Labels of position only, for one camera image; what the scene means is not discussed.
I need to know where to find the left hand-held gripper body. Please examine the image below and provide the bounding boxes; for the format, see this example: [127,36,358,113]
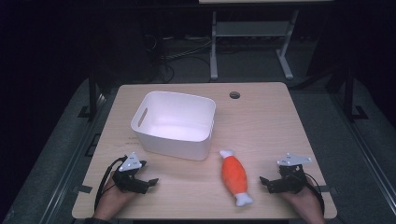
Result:
[111,151,149,195]

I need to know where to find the black metal post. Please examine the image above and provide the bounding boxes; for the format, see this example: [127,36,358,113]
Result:
[342,63,370,123]
[77,62,101,122]

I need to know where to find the bundle of floor cables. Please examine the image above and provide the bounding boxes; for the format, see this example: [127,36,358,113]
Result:
[143,33,213,84]

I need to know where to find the white plastic storage bin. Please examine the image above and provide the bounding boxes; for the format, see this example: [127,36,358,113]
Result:
[130,90,218,162]

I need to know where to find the white metal table frame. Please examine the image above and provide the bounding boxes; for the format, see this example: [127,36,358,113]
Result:
[208,8,301,81]

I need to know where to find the person's left hand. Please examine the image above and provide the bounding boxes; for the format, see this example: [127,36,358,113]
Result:
[92,173,139,222]

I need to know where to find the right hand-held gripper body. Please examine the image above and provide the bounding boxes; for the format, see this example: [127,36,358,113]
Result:
[266,151,313,195]

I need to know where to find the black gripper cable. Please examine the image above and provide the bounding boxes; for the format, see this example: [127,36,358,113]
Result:
[93,155,129,213]
[305,173,327,216]

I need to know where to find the orange plush drumstick toy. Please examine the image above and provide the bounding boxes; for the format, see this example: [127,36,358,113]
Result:
[219,148,255,208]

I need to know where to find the black table edge bracket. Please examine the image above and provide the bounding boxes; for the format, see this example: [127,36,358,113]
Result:
[73,184,93,194]
[317,184,338,194]

